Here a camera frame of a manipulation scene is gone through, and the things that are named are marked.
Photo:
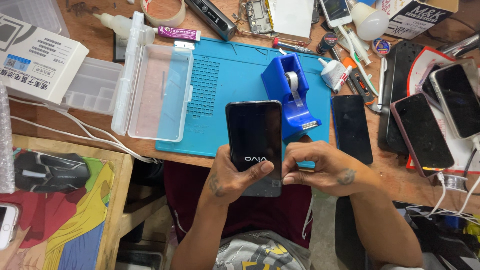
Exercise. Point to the person's left hand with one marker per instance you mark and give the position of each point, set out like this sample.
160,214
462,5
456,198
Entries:
225,183

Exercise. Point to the person's right hand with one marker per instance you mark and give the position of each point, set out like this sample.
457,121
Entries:
330,168

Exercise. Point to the black smartphone with lit logo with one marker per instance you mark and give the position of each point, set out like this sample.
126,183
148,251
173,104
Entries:
255,138

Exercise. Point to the black smartphone with dark screen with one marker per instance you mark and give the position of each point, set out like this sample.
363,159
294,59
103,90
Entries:
351,129

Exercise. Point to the maroon shorts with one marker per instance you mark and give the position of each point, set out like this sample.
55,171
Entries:
262,213

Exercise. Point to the grey printed shirt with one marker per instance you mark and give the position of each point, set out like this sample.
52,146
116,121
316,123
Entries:
258,251

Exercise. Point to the orange and black utility knife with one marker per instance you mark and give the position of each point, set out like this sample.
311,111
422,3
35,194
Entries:
360,84

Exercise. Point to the white glue tube red cap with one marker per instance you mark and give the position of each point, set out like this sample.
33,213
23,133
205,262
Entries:
332,73

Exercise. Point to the blue tape dispenser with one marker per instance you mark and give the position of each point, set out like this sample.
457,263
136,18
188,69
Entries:
277,86

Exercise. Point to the smartphone in pink case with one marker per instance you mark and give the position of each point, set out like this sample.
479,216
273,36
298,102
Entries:
422,135

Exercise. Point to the white plastic stick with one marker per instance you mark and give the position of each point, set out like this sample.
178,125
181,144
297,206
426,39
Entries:
381,82

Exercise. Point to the wooden side table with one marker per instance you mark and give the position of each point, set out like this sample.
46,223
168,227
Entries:
122,180

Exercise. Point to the blue silicone repair mat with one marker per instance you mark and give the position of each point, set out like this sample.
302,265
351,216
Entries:
236,75

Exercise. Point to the white and green toothbrush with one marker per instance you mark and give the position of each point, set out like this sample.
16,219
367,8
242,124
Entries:
358,60

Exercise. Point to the open clear plastic box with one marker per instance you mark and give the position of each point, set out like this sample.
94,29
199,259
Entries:
157,93

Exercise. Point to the black rubber mat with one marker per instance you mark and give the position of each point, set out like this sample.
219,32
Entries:
399,75

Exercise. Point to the dark smartphone under clear-cased one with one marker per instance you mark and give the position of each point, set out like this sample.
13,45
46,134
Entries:
428,88

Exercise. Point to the clear syringe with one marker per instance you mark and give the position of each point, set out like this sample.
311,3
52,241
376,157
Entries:
358,43

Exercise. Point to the solder wick spool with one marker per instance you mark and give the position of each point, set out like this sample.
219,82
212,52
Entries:
381,47

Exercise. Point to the red and white paper sheet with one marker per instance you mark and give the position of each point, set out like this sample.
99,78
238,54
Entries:
463,153

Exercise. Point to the black bag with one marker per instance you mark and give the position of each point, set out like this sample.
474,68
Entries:
446,240

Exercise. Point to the silver razor blade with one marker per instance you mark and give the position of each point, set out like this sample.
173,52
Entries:
184,45

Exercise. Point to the smartphone in clear case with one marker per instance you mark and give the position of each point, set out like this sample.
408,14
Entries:
459,99

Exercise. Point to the white light bulb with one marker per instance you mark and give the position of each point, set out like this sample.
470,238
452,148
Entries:
369,20

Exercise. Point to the purple glue tube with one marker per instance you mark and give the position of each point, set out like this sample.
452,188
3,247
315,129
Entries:
178,33

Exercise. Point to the white smartphone with grey screen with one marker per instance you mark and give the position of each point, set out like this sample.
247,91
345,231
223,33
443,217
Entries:
335,11

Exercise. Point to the colourful cartoon mouse pad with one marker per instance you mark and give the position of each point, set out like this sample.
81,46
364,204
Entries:
67,225

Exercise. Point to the clear compartment organizer tray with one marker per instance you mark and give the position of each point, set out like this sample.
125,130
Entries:
93,86

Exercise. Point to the black handheld device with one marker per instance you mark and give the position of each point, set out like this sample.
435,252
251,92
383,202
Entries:
212,17

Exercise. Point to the black phone battery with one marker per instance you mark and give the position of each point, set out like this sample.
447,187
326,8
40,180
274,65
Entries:
120,50

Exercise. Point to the opened phone circuit board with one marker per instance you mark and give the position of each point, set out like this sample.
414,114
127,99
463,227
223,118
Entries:
258,15

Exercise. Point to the white carton with black label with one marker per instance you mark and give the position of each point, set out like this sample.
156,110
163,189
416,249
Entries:
416,17

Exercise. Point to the beige masking tape roll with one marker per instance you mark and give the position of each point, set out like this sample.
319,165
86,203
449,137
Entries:
165,18

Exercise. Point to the black gaming mouse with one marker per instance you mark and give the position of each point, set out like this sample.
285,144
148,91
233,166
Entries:
48,172

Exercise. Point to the white squeeze bottle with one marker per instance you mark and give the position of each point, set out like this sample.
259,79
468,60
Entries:
120,26

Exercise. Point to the white smartphone with silver edge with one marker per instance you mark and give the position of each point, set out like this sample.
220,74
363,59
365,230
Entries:
6,225

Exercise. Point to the white battery carton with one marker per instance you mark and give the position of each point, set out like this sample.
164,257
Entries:
37,63

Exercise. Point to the bubble wrap sheet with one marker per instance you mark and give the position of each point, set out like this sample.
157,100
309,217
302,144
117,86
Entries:
5,142

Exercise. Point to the clear plastic storage container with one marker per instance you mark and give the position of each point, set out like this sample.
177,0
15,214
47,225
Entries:
33,15

